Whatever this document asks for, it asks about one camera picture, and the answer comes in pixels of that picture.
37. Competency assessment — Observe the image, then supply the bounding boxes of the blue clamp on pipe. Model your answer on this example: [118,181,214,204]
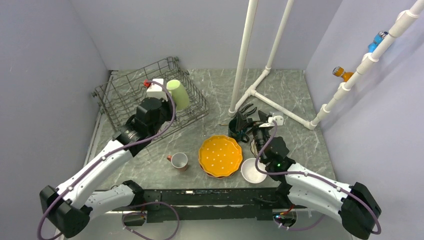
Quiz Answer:
[367,31,389,53]

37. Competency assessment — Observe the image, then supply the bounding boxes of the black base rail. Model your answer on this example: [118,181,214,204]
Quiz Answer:
[114,187,295,223]

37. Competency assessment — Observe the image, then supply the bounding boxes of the floral scalloped small plate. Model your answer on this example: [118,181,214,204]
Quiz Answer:
[250,139,258,158]

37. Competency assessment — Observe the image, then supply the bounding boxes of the white PVC pipe diagonal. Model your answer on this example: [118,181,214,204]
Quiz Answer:
[306,0,424,130]

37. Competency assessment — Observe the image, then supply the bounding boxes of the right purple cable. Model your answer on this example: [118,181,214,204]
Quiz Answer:
[254,119,382,235]

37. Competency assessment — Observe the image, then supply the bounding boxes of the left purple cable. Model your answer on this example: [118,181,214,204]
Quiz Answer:
[37,80,176,240]

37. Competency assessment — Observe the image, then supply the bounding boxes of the white bowl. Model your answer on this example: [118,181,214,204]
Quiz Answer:
[240,158,267,184]

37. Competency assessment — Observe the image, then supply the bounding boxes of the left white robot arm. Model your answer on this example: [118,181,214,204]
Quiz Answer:
[37,96,177,240]

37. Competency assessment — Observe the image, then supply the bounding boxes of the orange clamp on pipe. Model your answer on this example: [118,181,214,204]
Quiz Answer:
[332,66,354,82]

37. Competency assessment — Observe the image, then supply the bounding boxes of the red plate under yellow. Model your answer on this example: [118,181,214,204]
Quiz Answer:
[200,163,239,179]

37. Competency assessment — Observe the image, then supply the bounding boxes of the white PVC pipe frame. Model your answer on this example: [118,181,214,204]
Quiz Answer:
[227,0,329,129]

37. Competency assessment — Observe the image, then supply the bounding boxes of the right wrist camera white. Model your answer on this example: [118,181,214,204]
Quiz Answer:
[259,112,284,128]

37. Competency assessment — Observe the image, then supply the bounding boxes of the light green mug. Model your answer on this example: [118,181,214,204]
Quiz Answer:
[166,79,190,111]

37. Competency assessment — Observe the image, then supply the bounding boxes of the black handled pliers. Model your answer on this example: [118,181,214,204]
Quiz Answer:
[235,103,258,120]

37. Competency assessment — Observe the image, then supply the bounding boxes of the purple cable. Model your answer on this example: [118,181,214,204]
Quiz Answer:
[254,119,382,235]
[37,80,176,240]

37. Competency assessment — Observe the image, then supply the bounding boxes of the yellow polka dot plate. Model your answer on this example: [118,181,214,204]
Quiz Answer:
[198,135,243,168]

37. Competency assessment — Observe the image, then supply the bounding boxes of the grey wire dish rack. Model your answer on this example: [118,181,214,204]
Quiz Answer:
[91,56,210,143]

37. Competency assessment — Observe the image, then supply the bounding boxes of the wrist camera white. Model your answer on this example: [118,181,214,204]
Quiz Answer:
[259,112,284,128]
[143,78,168,102]

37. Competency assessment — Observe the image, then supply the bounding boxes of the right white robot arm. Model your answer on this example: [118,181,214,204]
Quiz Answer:
[234,109,382,240]

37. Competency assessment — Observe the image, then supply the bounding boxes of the small red-brown mug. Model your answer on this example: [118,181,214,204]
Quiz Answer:
[166,152,189,172]

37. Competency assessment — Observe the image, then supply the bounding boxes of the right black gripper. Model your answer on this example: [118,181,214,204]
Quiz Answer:
[236,110,273,162]

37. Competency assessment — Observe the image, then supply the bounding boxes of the dark green mug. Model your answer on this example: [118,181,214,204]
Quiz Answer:
[227,115,252,143]

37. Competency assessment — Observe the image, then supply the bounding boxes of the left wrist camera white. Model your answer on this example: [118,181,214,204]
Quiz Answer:
[143,78,168,102]

